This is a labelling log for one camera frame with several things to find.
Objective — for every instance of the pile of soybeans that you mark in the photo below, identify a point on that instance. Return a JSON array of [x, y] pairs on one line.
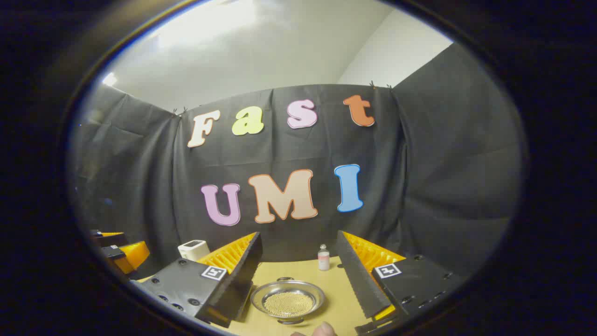
[[289, 304]]

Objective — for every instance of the white cylindrical container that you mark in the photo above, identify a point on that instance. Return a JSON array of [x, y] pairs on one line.
[[191, 249]]

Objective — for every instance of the clear bottle pink label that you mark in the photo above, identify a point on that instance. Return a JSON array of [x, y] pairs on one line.
[[323, 259]]

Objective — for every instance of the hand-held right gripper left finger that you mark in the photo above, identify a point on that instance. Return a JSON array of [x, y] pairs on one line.
[[240, 275]]

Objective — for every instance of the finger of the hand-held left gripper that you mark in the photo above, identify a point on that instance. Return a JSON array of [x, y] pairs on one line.
[[133, 256], [109, 240]]

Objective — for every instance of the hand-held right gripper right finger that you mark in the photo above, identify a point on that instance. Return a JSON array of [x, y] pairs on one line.
[[357, 275]]

